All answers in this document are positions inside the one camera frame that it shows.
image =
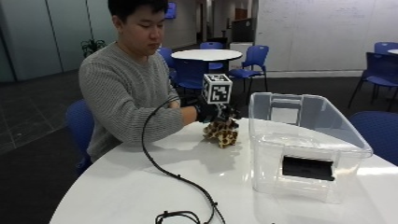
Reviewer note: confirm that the spotted giraffe soft toy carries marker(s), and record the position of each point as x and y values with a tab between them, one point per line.
223	132

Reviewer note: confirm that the white cube with black markers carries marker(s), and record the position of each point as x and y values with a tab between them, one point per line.
218	89

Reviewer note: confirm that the blue chair with black legs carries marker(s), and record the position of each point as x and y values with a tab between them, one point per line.
187	73
385	47
167	56
212	46
381	73
254	62
79	130
379	133

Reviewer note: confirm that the white cabinet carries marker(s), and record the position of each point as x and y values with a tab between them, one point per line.
240	53

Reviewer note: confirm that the round white table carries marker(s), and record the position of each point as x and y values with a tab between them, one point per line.
207	54

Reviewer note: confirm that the clear plastic storage bin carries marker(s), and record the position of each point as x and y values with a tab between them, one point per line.
307	146

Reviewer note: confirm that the black label on bin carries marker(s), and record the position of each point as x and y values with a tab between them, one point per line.
308	168

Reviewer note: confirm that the the person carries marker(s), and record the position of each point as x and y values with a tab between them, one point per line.
124	90

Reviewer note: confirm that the green potted plant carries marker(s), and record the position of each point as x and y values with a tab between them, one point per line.
93	46

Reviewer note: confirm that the blue wall screen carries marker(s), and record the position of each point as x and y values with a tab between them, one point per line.
171	10

